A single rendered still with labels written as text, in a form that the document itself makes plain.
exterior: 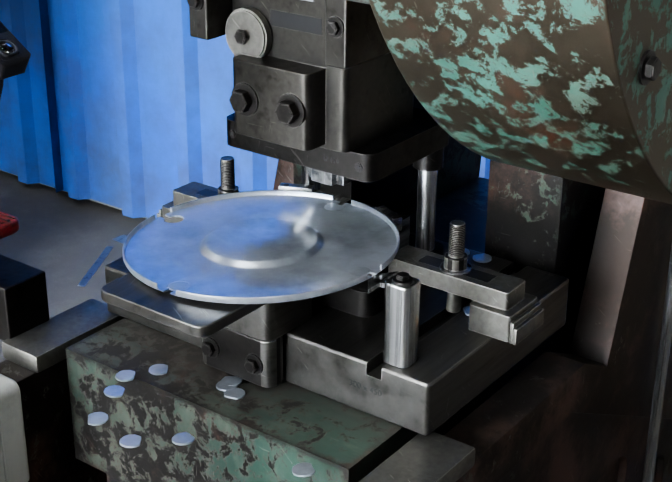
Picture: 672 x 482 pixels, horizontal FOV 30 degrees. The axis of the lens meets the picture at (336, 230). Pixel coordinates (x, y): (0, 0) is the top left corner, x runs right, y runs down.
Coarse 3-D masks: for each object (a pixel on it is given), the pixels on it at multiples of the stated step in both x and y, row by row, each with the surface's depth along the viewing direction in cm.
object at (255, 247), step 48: (240, 192) 145; (288, 192) 145; (144, 240) 134; (192, 240) 133; (240, 240) 131; (288, 240) 131; (336, 240) 132; (384, 240) 132; (192, 288) 122; (240, 288) 122; (288, 288) 122; (336, 288) 121
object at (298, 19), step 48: (240, 0) 128; (288, 0) 125; (240, 48) 129; (288, 48) 127; (240, 96) 127; (288, 96) 124; (336, 96) 125; (384, 96) 130; (288, 144) 127; (336, 144) 127
